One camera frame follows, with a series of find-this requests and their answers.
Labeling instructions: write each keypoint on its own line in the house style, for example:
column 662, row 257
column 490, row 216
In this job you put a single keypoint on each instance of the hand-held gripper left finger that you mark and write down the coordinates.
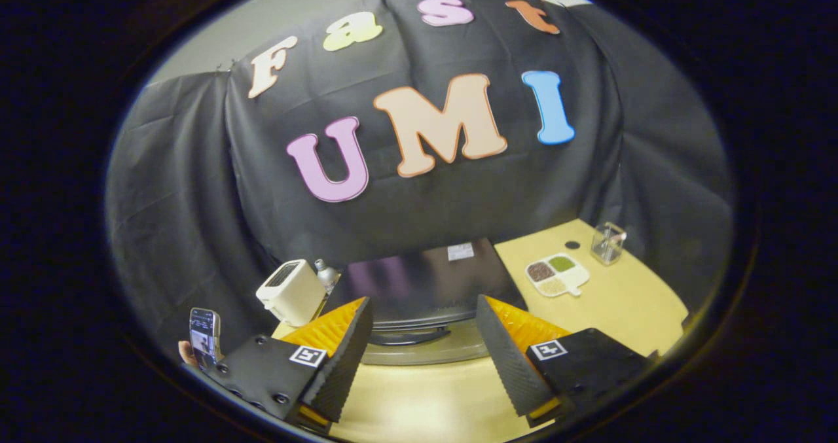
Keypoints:
column 344, row 358

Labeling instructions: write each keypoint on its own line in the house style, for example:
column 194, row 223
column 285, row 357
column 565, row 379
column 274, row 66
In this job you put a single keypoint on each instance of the black toaster oven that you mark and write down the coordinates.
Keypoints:
column 425, row 279

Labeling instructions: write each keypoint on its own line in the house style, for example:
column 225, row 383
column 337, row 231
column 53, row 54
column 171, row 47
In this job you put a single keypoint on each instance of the divided white dish of grains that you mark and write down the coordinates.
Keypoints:
column 556, row 274

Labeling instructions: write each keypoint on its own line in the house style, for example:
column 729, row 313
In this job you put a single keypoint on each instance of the white pop-up toaster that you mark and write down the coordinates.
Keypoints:
column 291, row 294

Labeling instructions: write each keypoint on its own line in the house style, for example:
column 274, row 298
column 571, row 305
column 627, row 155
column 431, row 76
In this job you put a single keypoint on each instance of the clear utensil holder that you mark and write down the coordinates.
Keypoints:
column 609, row 243

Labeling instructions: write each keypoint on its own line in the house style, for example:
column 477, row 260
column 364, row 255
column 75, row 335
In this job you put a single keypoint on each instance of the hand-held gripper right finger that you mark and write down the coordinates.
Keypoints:
column 507, row 358

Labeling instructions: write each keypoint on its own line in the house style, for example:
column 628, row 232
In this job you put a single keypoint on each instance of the smartphone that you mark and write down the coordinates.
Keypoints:
column 204, row 337

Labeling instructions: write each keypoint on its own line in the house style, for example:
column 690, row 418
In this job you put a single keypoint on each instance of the small silver metal object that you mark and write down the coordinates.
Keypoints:
column 325, row 274

